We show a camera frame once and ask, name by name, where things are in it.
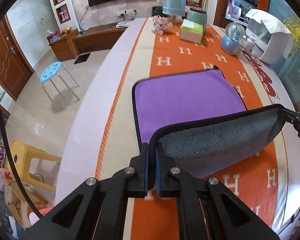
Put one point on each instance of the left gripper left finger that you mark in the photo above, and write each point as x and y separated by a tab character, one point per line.
97	208

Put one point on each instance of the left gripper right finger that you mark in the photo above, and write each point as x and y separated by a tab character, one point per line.
207	209

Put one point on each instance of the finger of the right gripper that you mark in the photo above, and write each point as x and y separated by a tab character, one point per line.
291	117

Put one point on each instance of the purple and grey towel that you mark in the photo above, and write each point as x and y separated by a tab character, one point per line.
201	121

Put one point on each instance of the white countertop appliance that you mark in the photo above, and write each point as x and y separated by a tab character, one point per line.
270	48

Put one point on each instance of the white medicine bottle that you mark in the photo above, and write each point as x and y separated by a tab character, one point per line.
248	45

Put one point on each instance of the gold hanging knot ornament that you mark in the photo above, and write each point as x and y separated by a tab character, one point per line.
293	24

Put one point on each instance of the white cloth on appliance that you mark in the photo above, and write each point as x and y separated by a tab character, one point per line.
259	17

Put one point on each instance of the blue castle snow globe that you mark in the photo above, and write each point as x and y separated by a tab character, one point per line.
234	36

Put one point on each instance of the green tissue pack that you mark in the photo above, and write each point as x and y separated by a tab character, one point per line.
191	31

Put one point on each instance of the teal jar with lid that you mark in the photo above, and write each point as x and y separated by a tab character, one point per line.
197	16

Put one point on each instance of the black floor scale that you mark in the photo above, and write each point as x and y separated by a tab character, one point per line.
82	58

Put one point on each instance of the orange H-pattern table runner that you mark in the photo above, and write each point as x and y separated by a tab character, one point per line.
164	138

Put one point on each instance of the pink block toy figure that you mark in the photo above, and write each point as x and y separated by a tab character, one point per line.
161	25

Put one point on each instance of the wooden tv cabinet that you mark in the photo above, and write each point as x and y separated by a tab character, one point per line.
97	38

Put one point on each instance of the brown wooden door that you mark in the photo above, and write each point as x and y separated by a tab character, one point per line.
15	70

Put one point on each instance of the red tissue box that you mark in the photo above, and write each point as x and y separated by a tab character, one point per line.
52	36

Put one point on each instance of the white set-top box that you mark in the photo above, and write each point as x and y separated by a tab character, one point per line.
123	24

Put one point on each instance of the white wall shelf unit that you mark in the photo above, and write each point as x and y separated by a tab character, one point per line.
64	14

